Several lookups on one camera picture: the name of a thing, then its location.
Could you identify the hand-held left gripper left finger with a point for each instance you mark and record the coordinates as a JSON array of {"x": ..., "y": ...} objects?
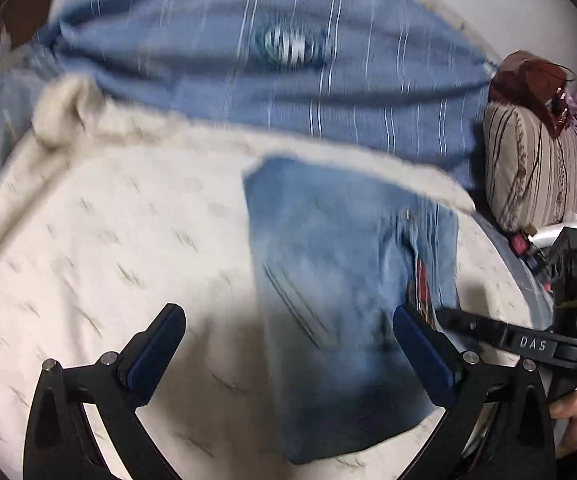
[{"x": 156, "y": 355}]

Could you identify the white plastic wrap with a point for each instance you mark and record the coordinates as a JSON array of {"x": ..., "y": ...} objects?
[{"x": 563, "y": 227}]

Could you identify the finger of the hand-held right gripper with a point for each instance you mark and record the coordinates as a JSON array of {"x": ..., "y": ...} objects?
[{"x": 468, "y": 326}]

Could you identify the person's right hand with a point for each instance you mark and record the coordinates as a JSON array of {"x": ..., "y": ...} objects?
[{"x": 576, "y": 415}]

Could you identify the brown cloth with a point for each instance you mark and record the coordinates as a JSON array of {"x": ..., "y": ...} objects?
[{"x": 528, "y": 80}]

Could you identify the brown sofa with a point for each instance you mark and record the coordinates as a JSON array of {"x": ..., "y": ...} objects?
[{"x": 28, "y": 10}]

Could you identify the blue denim pants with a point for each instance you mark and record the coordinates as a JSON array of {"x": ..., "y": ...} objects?
[{"x": 328, "y": 260}]

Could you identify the beige striped pillow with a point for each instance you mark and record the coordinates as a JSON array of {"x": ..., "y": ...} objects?
[{"x": 533, "y": 170}]

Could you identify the small red item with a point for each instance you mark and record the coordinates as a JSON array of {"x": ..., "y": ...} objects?
[{"x": 521, "y": 243}]

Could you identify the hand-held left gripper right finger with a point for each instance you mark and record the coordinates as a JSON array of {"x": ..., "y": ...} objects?
[{"x": 423, "y": 355}]

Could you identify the pale grey-blue sheet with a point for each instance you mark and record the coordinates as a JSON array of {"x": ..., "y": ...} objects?
[{"x": 513, "y": 280}]

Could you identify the blue striped bedsheet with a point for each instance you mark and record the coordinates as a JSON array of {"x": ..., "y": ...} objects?
[{"x": 193, "y": 40}]

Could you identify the cream patterned blanket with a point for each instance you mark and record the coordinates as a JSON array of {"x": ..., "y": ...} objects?
[{"x": 118, "y": 240}]

